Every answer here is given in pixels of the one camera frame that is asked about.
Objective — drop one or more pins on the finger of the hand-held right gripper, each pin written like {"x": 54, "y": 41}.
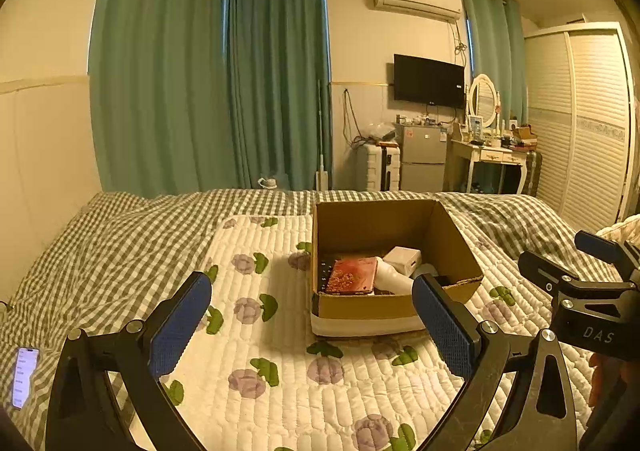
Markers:
{"x": 600, "y": 246}
{"x": 542, "y": 271}

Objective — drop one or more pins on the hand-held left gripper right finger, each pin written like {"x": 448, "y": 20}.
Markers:
{"x": 445, "y": 326}

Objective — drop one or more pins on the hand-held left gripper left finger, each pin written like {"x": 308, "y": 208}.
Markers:
{"x": 180, "y": 326}

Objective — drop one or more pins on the white bottle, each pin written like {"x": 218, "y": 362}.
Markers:
{"x": 392, "y": 278}

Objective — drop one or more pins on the white power adapter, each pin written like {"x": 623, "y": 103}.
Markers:
{"x": 405, "y": 256}

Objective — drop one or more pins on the red patterned box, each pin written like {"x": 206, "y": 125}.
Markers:
{"x": 352, "y": 276}

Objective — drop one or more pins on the person's right hand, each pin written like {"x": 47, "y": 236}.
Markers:
{"x": 596, "y": 381}

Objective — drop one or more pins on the cream padded jacket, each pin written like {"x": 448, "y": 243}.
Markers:
{"x": 631, "y": 228}

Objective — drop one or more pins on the white louvered wardrobe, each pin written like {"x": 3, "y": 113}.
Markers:
{"x": 590, "y": 131}

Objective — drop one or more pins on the white floral quilt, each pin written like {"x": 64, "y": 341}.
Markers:
{"x": 280, "y": 411}

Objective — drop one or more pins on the white dressing table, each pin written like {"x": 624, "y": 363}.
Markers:
{"x": 482, "y": 153}

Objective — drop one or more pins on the small brown cardboard box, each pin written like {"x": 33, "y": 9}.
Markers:
{"x": 525, "y": 132}

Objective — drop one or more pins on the smartphone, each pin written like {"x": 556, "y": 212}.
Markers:
{"x": 24, "y": 376}

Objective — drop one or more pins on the small silver fridge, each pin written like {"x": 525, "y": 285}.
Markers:
{"x": 422, "y": 156}

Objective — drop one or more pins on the white suitcase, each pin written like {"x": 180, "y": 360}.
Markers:
{"x": 372, "y": 166}

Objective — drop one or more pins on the white oval vanity mirror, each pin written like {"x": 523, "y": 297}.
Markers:
{"x": 484, "y": 98}

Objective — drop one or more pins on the white mop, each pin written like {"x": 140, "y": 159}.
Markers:
{"x": 322, "y": 181}

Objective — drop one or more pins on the clear plastic bag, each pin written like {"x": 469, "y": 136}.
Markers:
{"x": 380, "y": 133}

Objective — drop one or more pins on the black television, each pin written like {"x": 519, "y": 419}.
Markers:
{"x": 427, "y": 81}

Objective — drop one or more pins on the green curtain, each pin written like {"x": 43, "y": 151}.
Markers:
{"x": 280, "y": 81}
{"x": 492, "y": 41}
{"x": 160, "y": 81}

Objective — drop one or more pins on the small photo frame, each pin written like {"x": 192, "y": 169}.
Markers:
{"x": 475, "y": 123}

